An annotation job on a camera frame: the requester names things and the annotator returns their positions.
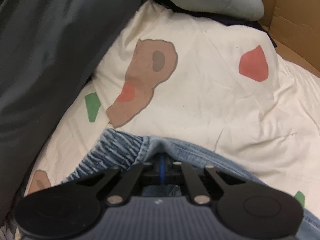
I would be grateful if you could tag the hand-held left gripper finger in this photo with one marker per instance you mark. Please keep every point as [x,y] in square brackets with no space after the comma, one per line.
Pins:
[159,170]
[164,170]

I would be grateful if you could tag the light blue jeans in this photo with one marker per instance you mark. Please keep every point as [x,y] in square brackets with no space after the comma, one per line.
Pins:
[120,150]

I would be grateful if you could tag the cream bear-print blanket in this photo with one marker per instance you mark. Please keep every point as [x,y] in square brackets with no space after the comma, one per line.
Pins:
[212,105]

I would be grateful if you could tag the dark grey pillow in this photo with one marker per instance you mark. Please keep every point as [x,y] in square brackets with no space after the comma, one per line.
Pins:
[50,67]

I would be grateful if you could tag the brown cardboard sheet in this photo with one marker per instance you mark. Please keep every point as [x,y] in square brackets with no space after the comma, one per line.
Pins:
[295,17]

